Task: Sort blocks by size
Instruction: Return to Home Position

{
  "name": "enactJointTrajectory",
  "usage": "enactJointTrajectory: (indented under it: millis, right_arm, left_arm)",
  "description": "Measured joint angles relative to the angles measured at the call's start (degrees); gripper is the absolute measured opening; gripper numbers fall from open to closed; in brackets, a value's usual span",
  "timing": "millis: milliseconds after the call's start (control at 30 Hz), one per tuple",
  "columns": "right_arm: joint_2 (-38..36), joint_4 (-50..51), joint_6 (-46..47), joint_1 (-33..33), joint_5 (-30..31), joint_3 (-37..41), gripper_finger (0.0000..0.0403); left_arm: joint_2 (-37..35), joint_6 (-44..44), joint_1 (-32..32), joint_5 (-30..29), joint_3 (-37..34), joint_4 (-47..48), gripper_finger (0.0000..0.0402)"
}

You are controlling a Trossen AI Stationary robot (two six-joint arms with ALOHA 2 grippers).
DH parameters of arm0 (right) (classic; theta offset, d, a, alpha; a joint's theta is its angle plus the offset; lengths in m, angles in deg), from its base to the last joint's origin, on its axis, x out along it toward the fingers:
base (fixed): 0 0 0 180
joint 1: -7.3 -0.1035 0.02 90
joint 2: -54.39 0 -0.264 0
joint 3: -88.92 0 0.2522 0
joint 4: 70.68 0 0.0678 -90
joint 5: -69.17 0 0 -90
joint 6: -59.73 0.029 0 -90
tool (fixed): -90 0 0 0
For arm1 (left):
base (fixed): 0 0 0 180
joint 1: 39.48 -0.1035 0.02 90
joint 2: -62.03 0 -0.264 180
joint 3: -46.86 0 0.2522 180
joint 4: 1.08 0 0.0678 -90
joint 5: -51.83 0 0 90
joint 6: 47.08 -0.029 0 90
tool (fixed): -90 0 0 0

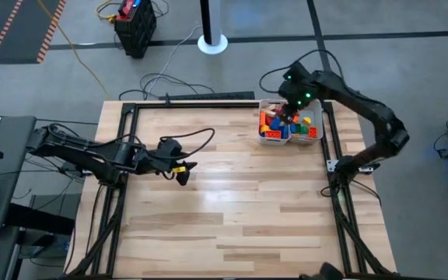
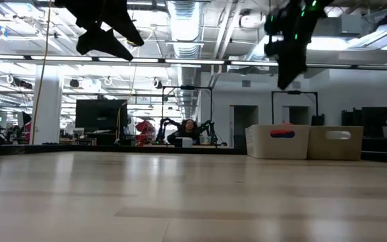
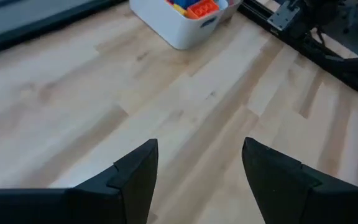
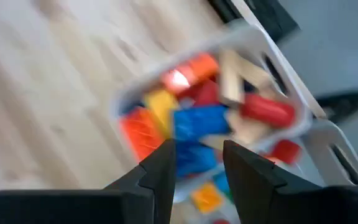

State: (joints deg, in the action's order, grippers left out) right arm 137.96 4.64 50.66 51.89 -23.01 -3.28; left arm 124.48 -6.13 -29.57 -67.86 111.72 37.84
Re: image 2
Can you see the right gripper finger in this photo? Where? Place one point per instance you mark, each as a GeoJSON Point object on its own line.
{"type": "Point", "coordinates": [289, 72]}

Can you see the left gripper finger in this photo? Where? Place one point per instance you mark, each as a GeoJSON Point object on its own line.
{"type": "Point", "coordinates": [123, 27]}
{"type": "Point", "coordinates": [104, 43]}

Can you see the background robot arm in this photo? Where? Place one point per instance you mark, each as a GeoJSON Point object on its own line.
{"type": "Point", "coordinates": [163, 126]}
{"type": "Point", "coordinates": [210, 129]}

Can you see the black monitor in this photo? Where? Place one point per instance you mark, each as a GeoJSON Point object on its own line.
{"type": "Point", "coordinates": [99, 114]}

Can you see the white plastic bin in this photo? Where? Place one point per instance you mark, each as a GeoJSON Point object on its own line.
{"type": "Point", "coordinates": [317, 148]}
{"type": "Point", "coordinates": [260, 144]}

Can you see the white pillar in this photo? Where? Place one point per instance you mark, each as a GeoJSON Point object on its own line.
{"type": "Point", "coordinates": [47, 104]}

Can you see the red background object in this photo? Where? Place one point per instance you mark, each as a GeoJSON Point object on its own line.
{"type": "Point", "coordinates": [145, 129]}

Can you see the black cabinet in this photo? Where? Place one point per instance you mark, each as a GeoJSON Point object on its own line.
{"type": "Point", "coordinates": [375, 116]}

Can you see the seated person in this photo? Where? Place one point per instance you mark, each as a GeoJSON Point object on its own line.
{"type": "Point", "coordinates": [186, 129]}

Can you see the small white box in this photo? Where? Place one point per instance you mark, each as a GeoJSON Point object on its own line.
{"type": "Point", "coordinates": [183, 142]}

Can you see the black frame stand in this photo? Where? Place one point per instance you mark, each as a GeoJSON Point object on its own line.
{"type": "Point", "coordinates": [186, 87]}
{"type": "Point", "coordinates": [294, 91]}

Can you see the black aluminium table frame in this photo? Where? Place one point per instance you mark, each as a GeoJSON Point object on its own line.
{"type": "Point", "coordinates": [79, 149]}

